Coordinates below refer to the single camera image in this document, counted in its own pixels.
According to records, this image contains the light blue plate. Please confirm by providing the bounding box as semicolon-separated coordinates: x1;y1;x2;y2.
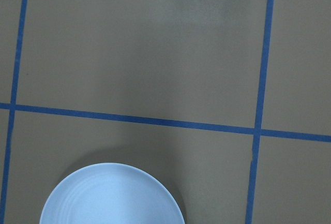
39;163;185;223

